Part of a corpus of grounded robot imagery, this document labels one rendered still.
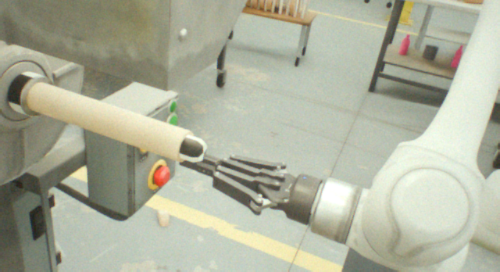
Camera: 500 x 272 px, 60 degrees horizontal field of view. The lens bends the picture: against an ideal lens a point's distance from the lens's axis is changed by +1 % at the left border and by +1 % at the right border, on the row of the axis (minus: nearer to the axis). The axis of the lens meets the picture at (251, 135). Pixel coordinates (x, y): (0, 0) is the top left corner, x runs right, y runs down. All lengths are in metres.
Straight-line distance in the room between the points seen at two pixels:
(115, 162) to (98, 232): 1.41
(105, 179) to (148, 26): 0.63
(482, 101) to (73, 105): 0.46
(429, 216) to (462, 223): 0.03
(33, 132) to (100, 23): 0.37
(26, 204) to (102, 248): 1.20
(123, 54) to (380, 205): 0.32
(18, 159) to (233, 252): 1.59
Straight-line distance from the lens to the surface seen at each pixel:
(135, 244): 2.10
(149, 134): 0.42
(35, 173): 0.77
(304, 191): 0.64
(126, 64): 0.21
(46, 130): 0.60
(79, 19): 0.22
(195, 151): 0.40
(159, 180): 0.83
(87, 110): 0.46
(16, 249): 0.91
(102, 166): 0.80
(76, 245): 2.13
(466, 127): 0.54
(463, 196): 0.45
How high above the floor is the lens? 1.47
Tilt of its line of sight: 30 degrees down
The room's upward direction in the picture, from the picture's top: 9 degrees clockwise
